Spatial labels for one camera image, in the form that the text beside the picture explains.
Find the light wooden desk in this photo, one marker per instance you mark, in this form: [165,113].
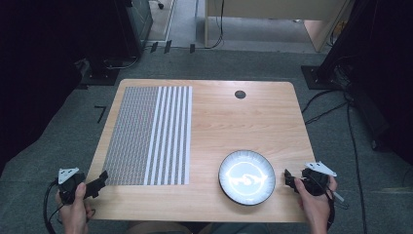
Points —
[279,8]

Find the dark-rimmed white plate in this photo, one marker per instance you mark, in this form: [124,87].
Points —
[246,177]

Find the person's left hand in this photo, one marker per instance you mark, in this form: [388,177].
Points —
[75,211]

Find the grey striped placemat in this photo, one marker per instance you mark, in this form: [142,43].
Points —
[147,136]

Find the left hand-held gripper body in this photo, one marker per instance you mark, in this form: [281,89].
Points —
[70,185]

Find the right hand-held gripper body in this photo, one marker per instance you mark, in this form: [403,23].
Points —
[316,182]

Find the person's legs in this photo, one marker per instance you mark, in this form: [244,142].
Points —
[195,228]

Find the black stand with base plate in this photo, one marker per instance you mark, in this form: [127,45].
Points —
[337,65]

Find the person's right hand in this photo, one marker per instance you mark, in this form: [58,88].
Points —
[313,208]

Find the black curtain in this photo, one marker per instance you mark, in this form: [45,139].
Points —
[35,71]
[396,81]

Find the black equipment stand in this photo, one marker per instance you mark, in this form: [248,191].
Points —
[110,42]

